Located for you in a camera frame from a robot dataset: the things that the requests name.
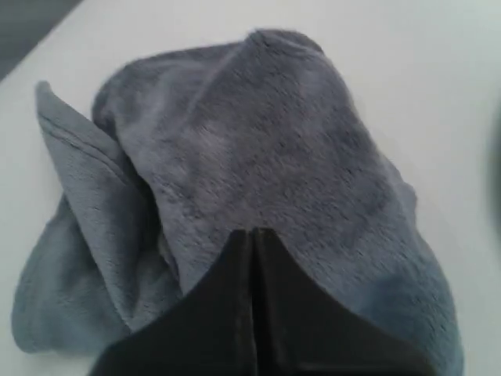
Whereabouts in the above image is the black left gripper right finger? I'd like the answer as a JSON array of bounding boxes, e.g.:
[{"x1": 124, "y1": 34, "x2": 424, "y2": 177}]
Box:
[{"x1": 252, "y1": 229, "x2": 435, "y2": 375}]

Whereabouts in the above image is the grey fleece cloth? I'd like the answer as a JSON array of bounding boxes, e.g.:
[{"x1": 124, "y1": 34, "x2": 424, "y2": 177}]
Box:
[{"x1": 11, "y1": 30, "x2": 464, "y2": 375}]

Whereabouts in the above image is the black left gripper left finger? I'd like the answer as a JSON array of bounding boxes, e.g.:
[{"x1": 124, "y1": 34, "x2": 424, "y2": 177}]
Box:
[{"x1": 91, "y1": 230, "x2": 257, "y2": 375}]

